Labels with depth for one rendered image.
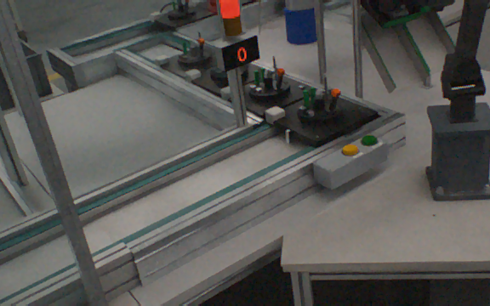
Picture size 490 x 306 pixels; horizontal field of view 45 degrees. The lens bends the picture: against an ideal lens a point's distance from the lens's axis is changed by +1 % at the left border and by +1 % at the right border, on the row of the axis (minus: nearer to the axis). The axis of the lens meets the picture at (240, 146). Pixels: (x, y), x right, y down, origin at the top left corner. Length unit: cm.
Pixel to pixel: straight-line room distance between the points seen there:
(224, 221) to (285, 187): 20
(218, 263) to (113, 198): 35
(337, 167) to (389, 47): 53
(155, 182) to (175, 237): 28
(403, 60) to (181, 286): 100
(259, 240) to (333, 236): 18
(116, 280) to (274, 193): 45
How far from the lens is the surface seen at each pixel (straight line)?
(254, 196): 149
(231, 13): 163
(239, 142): 175
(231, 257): 145
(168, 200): 160
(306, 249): 144
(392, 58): 192
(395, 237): 147
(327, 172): 154
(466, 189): 160
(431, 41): 204
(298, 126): 174
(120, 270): 139
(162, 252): 141
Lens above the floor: 178
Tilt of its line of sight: 29 degrees down
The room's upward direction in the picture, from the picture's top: 9 degrees counter-clockwise
